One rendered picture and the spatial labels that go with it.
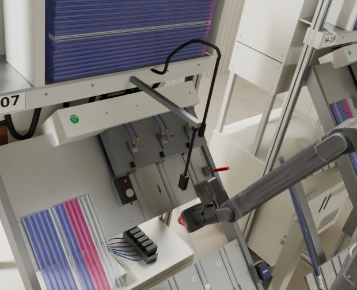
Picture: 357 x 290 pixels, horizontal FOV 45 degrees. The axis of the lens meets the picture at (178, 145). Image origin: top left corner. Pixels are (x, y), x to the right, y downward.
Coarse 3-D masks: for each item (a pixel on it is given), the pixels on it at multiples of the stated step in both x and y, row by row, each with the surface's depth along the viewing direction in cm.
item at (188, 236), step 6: (162, 168) 136; (162, 174) 136; (168, 180) 136; (168, 186) 135; (168, 192) 136; (174, 198) 135; (174, 204) 135; (180, 210) 135; (186, 228) 135; (186, 234) 134; (192, 246) 134; (192, 252) 134; (198, 258) 134; (198, 264) 134; (198, 270) 134; (204, 276) 134; (204, 282) 134
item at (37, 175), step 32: (0, 160) 109; (32, 160) 114; (64, 160) 119; (96, 160) 125; (192, 160) 145; (32, 192) 112; (64, 192) 117; (96, 192) 122; (160, 192) 134; (192, 192) 141; (128, 224) 125; (32, 256) 108
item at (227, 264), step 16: (208, 256) 138; (224, 256) 142; (240, 256) 146; (192, 272) 133; (208, 272) 137; (224, 272) 140; (240, 272) 144; (160, 288) 125; (176, 288) 128; (192, 288) 132; (224, 288) 138; (240, 288) 142
